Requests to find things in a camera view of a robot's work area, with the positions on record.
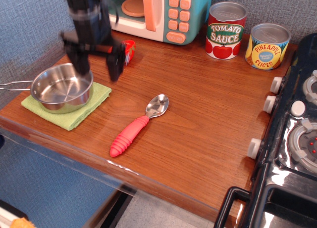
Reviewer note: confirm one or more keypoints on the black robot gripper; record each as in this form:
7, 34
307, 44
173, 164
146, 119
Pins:
92, 35

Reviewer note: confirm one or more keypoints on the small steel pot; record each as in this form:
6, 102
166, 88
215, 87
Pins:
59, 89

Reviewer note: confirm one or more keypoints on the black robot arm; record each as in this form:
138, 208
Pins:
88, 5

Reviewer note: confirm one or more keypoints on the yellow-green folded cloth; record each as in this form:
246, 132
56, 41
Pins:
71, 120

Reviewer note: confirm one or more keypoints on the red toy tomato half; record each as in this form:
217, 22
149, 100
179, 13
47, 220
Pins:
130, 47

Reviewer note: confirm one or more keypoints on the toy microwave oven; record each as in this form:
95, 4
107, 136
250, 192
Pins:
170, 21

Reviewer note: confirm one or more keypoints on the tomato sauce can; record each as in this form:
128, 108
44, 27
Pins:
225, 29

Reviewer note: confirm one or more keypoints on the pineapple slices can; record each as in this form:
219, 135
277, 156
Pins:
267, 46

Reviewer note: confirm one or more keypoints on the orange striped object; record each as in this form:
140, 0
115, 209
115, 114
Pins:
11, 217

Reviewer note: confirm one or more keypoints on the black toy stove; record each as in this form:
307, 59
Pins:
284, 180

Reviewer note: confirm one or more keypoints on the red-handled metal spoon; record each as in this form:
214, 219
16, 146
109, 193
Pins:
156, 107

